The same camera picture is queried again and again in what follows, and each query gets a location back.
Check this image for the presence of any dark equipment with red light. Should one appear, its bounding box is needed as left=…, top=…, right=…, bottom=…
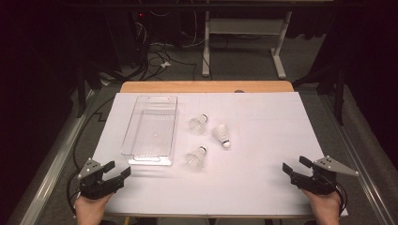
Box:
left=106, top=8, right=150, bottom=68

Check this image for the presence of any person's left hand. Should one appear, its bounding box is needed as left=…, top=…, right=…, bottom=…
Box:
left=74, top=192, right=115, bottom=225

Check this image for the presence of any clear plastic bin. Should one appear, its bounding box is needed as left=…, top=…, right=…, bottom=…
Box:
left=120, top=95, right=178, bottom=167

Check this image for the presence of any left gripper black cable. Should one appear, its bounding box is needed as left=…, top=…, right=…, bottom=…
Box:
left=65, top=97, right=116, bottom=217

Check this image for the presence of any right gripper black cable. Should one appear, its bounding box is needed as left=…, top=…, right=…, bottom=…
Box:
left=329, top=176, right=349, bottom=218

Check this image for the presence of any white feather shuttlecock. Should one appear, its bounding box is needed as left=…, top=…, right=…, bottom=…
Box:
left=211, top=123, right=232, bottom=149
left=188, top=113, right=209, bottom=135
left=184, top=145, right=208, bottom=171

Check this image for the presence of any white table cover sheet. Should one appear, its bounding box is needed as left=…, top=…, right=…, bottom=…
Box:
left=72, top=92, right=349, bottom=218

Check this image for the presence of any white metal desk frame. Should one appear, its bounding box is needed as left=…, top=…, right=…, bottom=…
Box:
left=201, top=10, right=294, bottom=81

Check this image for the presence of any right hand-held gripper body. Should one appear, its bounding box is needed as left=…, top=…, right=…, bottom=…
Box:
left=290, top=155, right=360, bottom=196

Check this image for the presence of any aluminium floor rail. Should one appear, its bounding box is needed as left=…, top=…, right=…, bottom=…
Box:
left=6, top=88, right=97, bottom=225
left=320, top=93, right=398, bottom=225

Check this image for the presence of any black metal stand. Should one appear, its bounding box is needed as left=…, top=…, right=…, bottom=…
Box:
left=75, top=60, right=105, bottom=120
left=292, top=62, right=346, bottom=127

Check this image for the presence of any person's right hand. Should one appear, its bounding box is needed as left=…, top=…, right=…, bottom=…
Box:
left=301, top=188, right=342, bottom=225

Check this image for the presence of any tangle of floor cables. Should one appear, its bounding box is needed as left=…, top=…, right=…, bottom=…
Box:
left=130, top=10, right=207, bottom=83

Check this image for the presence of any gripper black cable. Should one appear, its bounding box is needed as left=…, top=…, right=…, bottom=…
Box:
left=65, top=97, right=116, bottom=217
left=329, top=176, right=349, bottom=218

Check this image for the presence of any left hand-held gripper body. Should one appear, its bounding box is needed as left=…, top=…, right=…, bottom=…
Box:
left=77, top=157, right=125, bottom=201

